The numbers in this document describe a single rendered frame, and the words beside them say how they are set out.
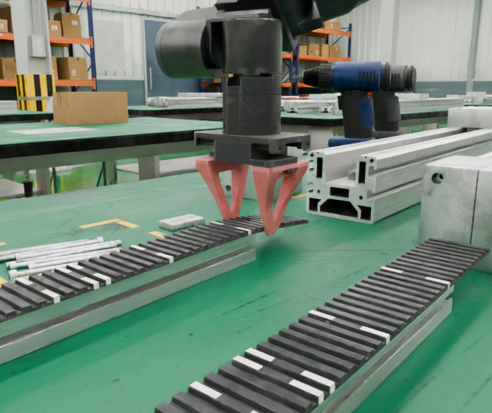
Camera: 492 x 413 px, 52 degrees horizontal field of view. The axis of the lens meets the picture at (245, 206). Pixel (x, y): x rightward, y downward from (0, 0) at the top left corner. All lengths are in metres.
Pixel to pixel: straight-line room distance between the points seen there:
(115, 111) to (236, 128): 2.13
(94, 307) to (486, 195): 0.35
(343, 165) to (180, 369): 0.46
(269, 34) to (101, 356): 0.30
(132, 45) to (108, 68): 0.88
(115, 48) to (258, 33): 12.12
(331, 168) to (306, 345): 0.43
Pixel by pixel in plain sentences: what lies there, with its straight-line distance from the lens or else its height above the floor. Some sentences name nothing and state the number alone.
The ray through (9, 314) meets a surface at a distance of 0.34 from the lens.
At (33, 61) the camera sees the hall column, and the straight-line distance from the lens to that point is 6.41.
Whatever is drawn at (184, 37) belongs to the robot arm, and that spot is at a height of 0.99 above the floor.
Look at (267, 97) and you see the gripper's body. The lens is 0.48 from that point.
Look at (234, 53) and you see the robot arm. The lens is 0.48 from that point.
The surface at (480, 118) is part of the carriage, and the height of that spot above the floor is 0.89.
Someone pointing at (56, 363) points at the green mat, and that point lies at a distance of 0.35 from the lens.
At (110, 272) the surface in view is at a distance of 0.39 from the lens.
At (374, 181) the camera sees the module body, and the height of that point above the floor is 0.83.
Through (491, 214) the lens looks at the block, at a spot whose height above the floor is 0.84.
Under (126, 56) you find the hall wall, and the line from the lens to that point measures 12.74.
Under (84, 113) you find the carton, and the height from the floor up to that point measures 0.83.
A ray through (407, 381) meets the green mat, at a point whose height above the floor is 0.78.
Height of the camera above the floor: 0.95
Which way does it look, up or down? 13 degrees down
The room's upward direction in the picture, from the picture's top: straight up
